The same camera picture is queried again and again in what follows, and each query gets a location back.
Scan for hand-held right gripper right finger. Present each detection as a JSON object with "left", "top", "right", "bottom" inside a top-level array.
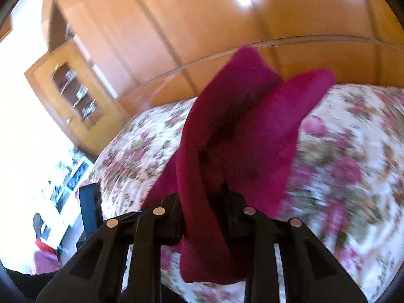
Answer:
[{"left": 219, "top": 182, "right": 368, "bottom": 303}]

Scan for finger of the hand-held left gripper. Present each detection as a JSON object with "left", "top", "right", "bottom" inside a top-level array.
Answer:
[{"left": 76, "top": 182, "right": 104, "bottom": 250}]

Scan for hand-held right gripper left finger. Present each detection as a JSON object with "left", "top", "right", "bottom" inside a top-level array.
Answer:
[{"left": 35, "top": 193, "right": 185, "bottom": 303}]

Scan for maroon long-sleeve shirt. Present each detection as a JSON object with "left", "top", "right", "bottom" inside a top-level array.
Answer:
[{"left": 147, "top": 46, "right": 336, "bottom": 285}]

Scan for purple and red cloth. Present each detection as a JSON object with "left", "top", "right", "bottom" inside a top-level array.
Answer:
[{"left": 29, "top": 212, "right": 62, "bottom": 276}]

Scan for person's dark pants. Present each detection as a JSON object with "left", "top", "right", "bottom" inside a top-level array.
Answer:
[{"left": 121, "top": 282, "right": 247, "bottom": 303}]

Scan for wooden glass-door cabinet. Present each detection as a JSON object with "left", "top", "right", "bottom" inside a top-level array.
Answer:
[{"left": 24, "top": 42, "right": 127, "bottom": 161}]

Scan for floral bed blanket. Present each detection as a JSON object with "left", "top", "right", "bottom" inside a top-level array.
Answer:
[{"left": 84, "top": 84, "right": 404, "bottom": 303}]

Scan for wooden wardrobe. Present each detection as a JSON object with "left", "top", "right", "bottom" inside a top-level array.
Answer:
[{"left": 41, "top": 0, "right": 404, "bottom": 117}]

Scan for wall pictures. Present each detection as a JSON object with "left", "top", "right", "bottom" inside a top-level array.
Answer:
[{"left": 49, "top": 150, "right": 94, "bottom": 215}]

